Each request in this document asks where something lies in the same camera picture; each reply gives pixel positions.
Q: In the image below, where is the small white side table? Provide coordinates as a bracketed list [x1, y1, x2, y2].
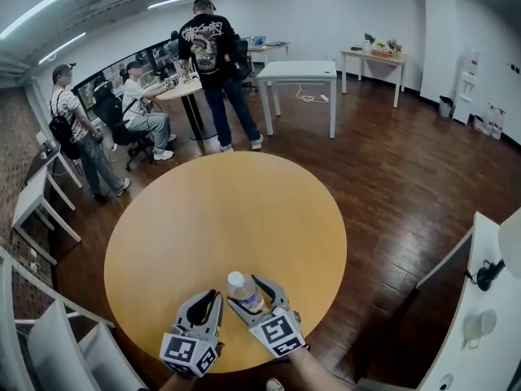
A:
[11, 165, 82, 266]

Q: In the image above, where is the white power strip cable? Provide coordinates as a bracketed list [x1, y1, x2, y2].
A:
[295, 83, 330, 104]

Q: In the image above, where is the white low table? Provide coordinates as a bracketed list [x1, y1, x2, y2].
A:
[356, 211, 521, 391]

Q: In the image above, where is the white shelf unit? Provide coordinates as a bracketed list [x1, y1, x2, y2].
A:
[0, 245, 147, 391]

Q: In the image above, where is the light wooden table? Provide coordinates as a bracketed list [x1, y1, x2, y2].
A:
[339, 46, 407, 108]

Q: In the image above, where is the person's right forearm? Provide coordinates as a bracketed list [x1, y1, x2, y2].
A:
[288, 348, 343, 391]

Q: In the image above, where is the beige round table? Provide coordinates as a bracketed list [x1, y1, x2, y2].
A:
[152, 77, 204, 141]

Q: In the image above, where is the round wooden table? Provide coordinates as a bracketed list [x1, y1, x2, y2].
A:
[103, 151, 348, 374]

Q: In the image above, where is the white water dispenser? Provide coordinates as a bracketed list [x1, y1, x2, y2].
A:
[452, 75, 479, 125]

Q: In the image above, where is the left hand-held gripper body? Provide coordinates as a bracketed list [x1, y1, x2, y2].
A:
[159, 323, 221, 378]

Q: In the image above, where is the person's left forearm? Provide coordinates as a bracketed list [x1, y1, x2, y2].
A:
[158, 375, 196, 391]

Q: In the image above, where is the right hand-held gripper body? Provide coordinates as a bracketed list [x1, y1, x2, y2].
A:
[247, 308, 306, 358]

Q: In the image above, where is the clear plastic water bottle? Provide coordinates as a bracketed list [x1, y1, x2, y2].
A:
[226, 270, 268, 315]

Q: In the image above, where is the black backpack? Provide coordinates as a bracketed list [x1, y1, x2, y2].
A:
[48, 91, 81, 160]

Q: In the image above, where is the long ceiling light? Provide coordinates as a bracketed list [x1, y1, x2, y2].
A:
[0, 0, 107, 40]
[38, 31, 87, 65]
[147, 0, 193, 10]

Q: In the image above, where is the white ceramic mug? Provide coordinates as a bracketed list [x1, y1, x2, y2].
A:
[462, 308, 498, 349]

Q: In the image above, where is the dark window panel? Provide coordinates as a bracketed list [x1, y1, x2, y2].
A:
[72, 38, 180, 121]

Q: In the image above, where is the white rectangular desk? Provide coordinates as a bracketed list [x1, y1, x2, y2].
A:
[256, 59, 338, 140]

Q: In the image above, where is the white desk with laptop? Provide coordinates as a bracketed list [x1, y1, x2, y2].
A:
[243, 41, 291, 68]

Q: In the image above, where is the black office chair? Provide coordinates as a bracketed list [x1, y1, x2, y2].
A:
[234, 38, 253, 93]
[94, 81, 154, 173]

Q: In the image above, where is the white table lamp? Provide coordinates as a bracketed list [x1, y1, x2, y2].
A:
[463, 208, 521, 292]

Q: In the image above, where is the clear water jug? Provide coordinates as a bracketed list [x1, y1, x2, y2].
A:
[490, 108, 506, 141]
[482, 103, 496, 136]

